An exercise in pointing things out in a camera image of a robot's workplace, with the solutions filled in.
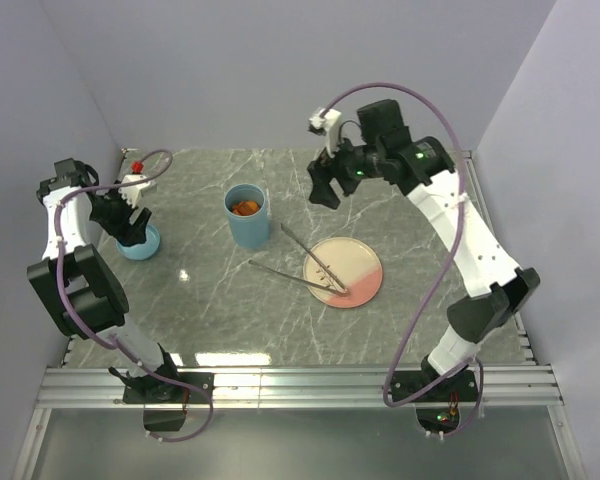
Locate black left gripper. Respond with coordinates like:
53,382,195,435
89,180,151,246

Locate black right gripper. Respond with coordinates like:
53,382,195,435
308,126,385,209

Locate light blue round lid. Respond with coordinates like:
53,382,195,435
116,224,161,261

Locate light blue cylindrical container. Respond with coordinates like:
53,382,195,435
224,184,270,249

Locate steel serving tongs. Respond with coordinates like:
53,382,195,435
248,223,349,297

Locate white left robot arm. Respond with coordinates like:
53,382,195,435
27,158,187,403

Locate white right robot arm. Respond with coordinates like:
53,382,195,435
308,99,540,400

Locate pink round plate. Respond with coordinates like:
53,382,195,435
309,237,383,309

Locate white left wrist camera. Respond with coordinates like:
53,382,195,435
119,161,157,208

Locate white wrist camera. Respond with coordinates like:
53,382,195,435
119,161,157,208
308,108,342,158

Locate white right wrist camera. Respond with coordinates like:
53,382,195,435
308,108,342,158

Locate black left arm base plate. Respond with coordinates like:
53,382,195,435
122,371,215,405

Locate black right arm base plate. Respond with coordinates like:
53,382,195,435
389,369,481,404

